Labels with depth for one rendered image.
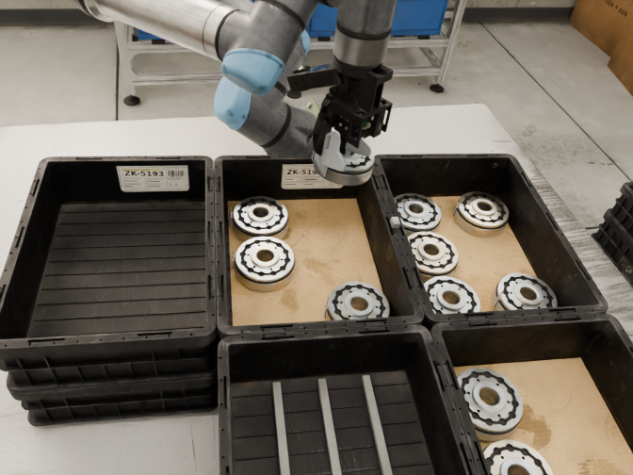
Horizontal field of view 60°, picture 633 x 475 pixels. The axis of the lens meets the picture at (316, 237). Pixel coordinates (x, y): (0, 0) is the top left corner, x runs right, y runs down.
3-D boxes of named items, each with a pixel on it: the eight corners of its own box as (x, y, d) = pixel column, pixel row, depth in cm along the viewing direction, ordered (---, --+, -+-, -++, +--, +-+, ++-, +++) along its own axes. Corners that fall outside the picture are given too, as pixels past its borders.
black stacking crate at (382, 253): (217, 204, 110) (215, 157, 102) (360, 200, 115) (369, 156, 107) (220, 380, 83) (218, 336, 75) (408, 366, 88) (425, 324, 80)
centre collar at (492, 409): (467, 383, 81) (468, 381, 81) (499, 382, 82) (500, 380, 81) (476, 414, 78) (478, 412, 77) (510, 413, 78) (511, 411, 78)
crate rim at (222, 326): (214, 165, 104) (213, 155, 102) (368, 163, 109) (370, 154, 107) (217, 345, 76) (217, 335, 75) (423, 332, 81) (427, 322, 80)
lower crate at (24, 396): (69, 246, 113) (55, 203, 105) (217, 241, 118) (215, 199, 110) (25, 432, 86) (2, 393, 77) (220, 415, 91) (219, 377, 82)
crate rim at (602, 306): (368, 163, 109) (370, 154, 107) (509, 162, 114) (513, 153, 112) (424, 332, 81) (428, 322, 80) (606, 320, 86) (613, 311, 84)
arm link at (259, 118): (244, 140, 131) (198, 112, 122) (270, 90, 131) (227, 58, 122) (270, 150, 122) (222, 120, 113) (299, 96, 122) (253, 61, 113)
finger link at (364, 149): (362, 179, 93) (365, 138, 86) (336, 162, 96) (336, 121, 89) (374, 169, 95) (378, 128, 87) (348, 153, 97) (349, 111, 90)
